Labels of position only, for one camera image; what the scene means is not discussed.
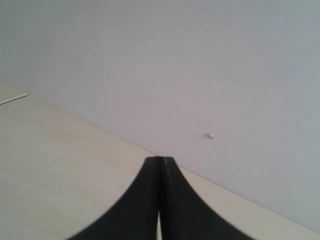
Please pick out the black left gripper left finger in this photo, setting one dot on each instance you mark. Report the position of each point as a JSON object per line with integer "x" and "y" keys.
{"x": 134, "y": 216}

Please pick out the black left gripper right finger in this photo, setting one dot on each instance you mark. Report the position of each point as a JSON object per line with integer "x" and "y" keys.
{"x": 183, "y": 213}

